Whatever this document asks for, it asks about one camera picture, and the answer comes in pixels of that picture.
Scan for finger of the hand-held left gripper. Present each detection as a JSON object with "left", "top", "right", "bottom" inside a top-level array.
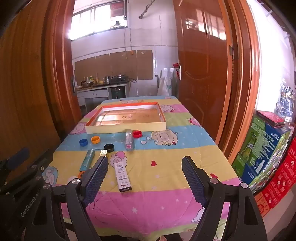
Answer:
[
  {"left": 0, "top": 149, "right": 54, "bottom": 194},
  {"left": 0, "top": 148, "right": 30, "bottom": 175}
]

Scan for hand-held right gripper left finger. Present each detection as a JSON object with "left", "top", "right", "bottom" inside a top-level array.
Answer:
[{"left": 28, "top": 156, "right": 109, "bottom": 241}]

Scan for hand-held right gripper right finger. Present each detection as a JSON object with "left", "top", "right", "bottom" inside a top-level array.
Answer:
[{"left": 181, "top": 156, "right": 267, "bottom": 241}]

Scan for teal flower-print lighter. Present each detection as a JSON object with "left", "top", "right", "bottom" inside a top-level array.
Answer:
[{"left": 79, "top": 149, "right": 96, "bottom": 171}]

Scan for white cartoon-print box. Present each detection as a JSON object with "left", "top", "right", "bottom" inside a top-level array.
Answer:
[{"left": 114, "top": 162, "right": 133, "bottom": 193}]

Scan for clear pink plastic box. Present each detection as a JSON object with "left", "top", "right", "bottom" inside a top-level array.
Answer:
[{"left": 125, "top": 129, "right": 134, "bottom": 151}]

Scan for shallow orange-rimmed cardboard box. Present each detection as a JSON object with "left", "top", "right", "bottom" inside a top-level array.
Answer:
[{"left": 85, "top": 101, "right": 167, "bottom": 134}]

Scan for cartoon printed blanket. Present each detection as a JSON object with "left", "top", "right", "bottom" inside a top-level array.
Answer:
[{"left": 45, "top": 95, "right": 242, "bottom": 241}]

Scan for dark wooden panel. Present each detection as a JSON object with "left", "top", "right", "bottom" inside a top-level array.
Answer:
[{"left": 0, "top": 9, "right": 61, "bottom": 160}]

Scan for green printed carton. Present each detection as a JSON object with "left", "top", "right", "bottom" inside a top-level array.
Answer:
[{"left": 231, "top": 110, "right": 294, "bottom": 193}]

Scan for stack of red cartons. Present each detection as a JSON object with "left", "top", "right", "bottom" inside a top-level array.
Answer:
[{"left": 254, "top": 137, "right": 296, "bottom": 218}]

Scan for kitchen counter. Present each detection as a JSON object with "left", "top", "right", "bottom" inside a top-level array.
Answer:
[{"left": 75, "top": 82, "right": 129, "bottom": 109}]

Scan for teal cooking appliance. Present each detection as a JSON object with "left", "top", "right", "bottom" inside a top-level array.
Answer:
[{"left": 112, "top": 87, "right": 125, "bottom": 99}]

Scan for white woven sack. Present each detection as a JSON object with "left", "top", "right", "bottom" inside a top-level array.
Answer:
[{"left": 158, "top": 77, "right": 173, "bottom": 96}]

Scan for flat red box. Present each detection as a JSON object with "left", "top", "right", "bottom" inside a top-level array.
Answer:
[{"left": 257, "top": 111, "right": 286, "bottom": 128}]

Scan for glossy wooden door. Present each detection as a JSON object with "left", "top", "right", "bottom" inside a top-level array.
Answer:
[{"left": 173, "top": 0, "right": 234, "bottom": 144}]

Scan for blue-white printed bag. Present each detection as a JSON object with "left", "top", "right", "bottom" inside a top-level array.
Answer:
[{"left": 274, "top": 79, "right": 296, "bottom": 126}]

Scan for kitchen window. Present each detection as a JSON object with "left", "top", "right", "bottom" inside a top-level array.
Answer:
[{"left": 70, "top": 1, "right": 128, "bottom": 40}]

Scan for red paper sign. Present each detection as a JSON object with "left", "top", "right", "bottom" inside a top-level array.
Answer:
[{"left": 110, "top": 2, "right": 126, "bottom": 18}]

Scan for wooden door frame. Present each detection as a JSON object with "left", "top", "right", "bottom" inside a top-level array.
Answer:
[{"left": 42, "top": 0, "right": 262, "bottom": 163}]

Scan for cardboard wall covering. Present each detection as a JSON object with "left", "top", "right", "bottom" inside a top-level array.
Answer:
[{"left": 74, "top": 50, "right": 153, "bottom": 81}]

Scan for wall-mounted pipe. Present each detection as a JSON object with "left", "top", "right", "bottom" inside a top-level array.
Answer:
[{"left": 139, "top": 0, "right": 160, "bottom": 19}]

